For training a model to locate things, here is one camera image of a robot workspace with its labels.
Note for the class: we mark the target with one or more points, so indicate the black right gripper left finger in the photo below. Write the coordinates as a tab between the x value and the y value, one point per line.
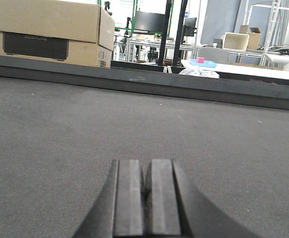
118	211

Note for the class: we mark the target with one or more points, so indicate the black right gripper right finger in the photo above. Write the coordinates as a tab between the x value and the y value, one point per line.
177	209

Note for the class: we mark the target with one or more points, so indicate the beige open bin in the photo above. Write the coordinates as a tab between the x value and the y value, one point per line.
235	41

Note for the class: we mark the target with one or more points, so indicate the light blue tray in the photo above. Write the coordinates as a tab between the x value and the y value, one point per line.
206	63

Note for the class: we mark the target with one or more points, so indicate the pink cube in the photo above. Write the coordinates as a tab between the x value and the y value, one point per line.
200	59

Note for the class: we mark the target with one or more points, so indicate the grey chair back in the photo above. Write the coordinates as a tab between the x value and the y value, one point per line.
216	55

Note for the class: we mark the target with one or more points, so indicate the white table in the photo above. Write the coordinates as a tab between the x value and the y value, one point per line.
245	70

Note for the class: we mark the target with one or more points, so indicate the large cardboard box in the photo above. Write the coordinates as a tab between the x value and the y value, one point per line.
57	31

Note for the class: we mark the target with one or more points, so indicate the black monitor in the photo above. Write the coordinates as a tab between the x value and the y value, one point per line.
148	22

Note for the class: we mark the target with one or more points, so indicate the small cardboard box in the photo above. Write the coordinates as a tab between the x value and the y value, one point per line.
254	36

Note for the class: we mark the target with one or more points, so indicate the black vertical post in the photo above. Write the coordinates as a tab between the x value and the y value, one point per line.
164	32
179	32

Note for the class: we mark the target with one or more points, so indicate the dark table edge rail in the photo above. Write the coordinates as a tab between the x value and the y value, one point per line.
269	93

